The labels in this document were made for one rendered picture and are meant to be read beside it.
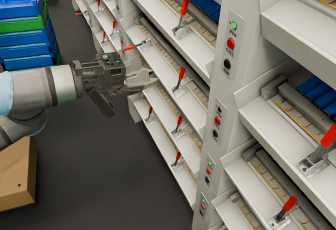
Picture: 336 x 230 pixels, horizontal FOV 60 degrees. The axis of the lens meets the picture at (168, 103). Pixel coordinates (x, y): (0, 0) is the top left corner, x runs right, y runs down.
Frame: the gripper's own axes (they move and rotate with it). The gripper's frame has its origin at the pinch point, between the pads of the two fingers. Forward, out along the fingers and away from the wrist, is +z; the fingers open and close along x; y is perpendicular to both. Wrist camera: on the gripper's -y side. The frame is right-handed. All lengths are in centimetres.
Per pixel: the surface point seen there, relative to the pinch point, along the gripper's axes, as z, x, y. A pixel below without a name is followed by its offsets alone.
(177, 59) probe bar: 13.5, 9.9, -2.2
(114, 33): 13, 69, -24
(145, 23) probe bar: 13.2, 35.8, -2.3
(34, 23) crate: -21, 101, -31
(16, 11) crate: -29, 103, -25
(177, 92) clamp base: 8.7, -1.1, -6.0
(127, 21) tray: 8.6, 42.2, -4.3
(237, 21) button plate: 2.1, -23.2, 27.0
